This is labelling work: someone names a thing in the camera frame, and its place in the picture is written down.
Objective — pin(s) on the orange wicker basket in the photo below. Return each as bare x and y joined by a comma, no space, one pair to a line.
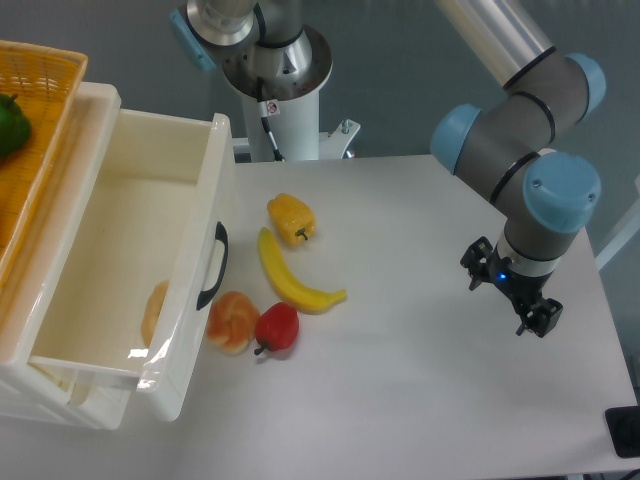
38,87

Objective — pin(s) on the yellow banana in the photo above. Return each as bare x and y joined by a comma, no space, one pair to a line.
286,285

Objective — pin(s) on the black device at edge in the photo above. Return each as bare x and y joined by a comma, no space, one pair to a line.
623,425

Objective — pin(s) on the red bell pepper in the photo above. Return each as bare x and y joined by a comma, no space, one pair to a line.
277,328

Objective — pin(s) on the yellow bell pepper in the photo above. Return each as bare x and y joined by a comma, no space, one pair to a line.
293,219

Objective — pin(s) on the green bell pepper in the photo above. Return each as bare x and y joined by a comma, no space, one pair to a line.
15,126

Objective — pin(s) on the white top drawer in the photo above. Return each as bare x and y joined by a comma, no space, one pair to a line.
128,312

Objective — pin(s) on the orange bread roll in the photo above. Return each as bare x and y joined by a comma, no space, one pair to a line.
231,323

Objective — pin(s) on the white drawer cabinet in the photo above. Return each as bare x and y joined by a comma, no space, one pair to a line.
27,391

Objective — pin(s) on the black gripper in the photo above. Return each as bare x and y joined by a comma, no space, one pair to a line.
537,314

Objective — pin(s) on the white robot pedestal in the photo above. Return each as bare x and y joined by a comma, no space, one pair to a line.
279,88

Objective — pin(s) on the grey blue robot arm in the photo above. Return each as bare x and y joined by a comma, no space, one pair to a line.
503,153

